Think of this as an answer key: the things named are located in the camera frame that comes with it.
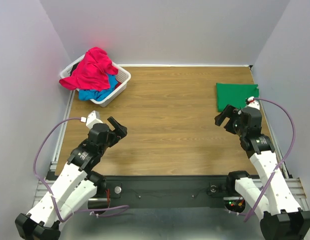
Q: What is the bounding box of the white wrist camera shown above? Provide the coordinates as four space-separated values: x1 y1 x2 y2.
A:
86 110 103 129
246 96 260 110

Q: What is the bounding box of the folded green t shirt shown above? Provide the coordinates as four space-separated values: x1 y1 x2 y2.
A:
216 83 259 113

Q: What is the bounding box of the white plastic laundry basket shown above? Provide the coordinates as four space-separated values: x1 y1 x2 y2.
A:
60 53 132 108

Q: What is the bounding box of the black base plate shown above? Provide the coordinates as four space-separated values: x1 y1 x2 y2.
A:
77 174 255 210

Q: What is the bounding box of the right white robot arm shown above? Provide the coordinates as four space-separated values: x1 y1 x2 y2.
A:
215 100 310 240

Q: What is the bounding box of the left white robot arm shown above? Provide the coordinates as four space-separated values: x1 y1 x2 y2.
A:
15 111 127 240

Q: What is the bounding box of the black garment in basket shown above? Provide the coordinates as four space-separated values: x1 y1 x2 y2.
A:
70 62 79 75

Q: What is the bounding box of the blue t shirt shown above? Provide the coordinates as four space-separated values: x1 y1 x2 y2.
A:
79 74 119 102

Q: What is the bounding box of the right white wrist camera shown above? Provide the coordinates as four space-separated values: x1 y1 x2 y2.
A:
246 96 260 110

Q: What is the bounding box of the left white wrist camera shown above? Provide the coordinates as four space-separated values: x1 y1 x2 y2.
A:
86 110 103 129

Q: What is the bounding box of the aluminium frame rail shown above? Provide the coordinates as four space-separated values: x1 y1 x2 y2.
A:
33 89 78 201

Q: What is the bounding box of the pink red t shirt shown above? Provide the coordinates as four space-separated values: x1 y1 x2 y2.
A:
59 47 118 91

